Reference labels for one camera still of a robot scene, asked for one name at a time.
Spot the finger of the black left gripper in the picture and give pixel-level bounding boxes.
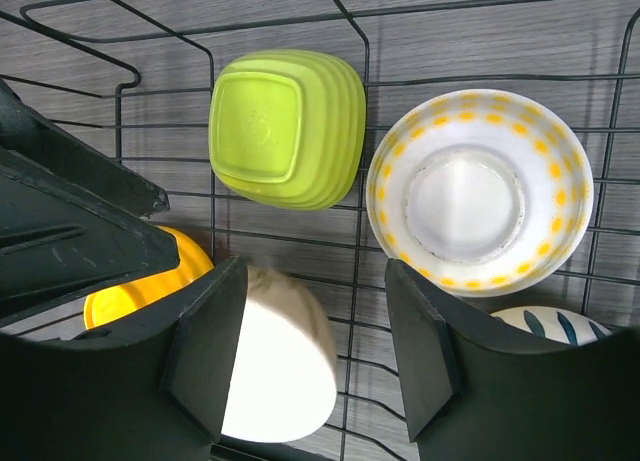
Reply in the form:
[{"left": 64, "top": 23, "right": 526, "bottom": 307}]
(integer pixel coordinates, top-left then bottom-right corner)
[{"left": 1, "top": 84, "right": 179, "bottom": 311}]

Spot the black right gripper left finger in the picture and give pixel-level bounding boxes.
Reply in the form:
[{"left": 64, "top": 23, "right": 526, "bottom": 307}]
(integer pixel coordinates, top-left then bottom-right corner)
[{"left": 1, "top": 257, "right": 248, "bottom": 460}]

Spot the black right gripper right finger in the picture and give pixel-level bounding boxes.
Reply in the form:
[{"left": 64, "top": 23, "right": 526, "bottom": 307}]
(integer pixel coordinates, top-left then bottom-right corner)
[{"left": 385, "top": 259, "right": 639, "bottom": 460}]

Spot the beige floral ceramic bowl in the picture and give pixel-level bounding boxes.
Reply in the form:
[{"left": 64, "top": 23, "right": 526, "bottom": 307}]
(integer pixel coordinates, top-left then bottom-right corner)
[{"left": 222, "top": 266, "right": 337, "bottom": 443}]

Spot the green square bowl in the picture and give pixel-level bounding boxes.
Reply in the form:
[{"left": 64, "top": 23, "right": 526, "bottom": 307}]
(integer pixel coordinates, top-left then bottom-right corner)
[{"left": 208, "top": 49, "right": 366, "bottom": 210}]

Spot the black wire dish rack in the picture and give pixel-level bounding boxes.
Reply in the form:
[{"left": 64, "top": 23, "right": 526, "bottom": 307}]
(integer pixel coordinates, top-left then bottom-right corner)
[{"left": 1, "top": 0, "right": 639, "bottom": 460}]

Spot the orange yellow ribbed bowl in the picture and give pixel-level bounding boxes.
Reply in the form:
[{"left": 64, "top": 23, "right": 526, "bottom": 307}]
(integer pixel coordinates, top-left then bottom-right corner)
[{"left": 83, "top": 226, "right": 214, "bottom": 329}]

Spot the white striped bowl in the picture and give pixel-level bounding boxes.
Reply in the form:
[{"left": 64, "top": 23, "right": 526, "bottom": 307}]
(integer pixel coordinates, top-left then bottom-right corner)
[{"left": 492, "top": 306, "right": 612, "bottom": 346}]

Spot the yellow dotted white bowl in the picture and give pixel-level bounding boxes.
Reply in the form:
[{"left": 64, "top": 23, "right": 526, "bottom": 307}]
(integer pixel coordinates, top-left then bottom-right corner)
[{"left": 366, "top": 89, "right": 594, "bottom": 298}]

